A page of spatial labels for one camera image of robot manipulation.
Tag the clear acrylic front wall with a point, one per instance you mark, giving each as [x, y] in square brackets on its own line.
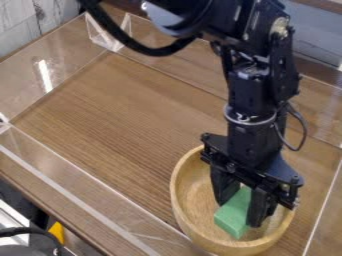
[111, 222]

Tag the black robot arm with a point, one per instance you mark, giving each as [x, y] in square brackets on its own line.
[250, 35]

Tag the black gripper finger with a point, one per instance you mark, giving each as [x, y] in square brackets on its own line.
[225, 185]
[261, 208]

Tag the clear acrylic corner bracket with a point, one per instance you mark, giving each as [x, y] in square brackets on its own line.
[101, 37]

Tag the clear acrylic left wall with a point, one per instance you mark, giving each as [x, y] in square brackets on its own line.
[34, 71]

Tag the yellow black device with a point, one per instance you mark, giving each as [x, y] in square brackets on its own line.
[50, 240]

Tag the clear acrylic wall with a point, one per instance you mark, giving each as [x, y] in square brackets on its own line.
[34, 71]
[111, 222]
[197, 66]

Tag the green rectangular block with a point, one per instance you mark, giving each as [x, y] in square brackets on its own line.
[230, 217]

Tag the clear acrylic back wall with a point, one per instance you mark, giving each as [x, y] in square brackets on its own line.
[197, 66]

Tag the brown wooden bowl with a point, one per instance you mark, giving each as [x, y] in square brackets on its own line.
[194, 207]

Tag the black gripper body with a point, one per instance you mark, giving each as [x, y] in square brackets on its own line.
[248, 152]

